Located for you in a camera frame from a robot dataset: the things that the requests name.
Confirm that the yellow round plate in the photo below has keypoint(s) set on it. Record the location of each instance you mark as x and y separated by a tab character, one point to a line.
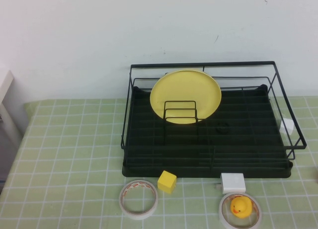
183	90

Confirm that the yellow cube block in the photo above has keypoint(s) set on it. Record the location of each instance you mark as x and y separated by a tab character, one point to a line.
165	183

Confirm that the green checked tablecloth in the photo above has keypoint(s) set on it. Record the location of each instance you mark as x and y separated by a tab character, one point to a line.
62	139

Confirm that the white power adapter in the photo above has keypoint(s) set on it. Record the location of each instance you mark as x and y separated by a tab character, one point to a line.
233	183

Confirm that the white tape roll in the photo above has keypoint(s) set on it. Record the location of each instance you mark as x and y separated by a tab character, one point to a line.
139	216
220	210

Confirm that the yellow rubber duck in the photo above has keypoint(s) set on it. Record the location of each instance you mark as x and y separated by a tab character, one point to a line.
239	205

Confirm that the white cube block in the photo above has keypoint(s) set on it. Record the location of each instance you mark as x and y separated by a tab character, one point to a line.
287	126

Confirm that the white cabinet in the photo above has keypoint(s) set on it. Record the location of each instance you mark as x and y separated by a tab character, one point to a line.
7	114

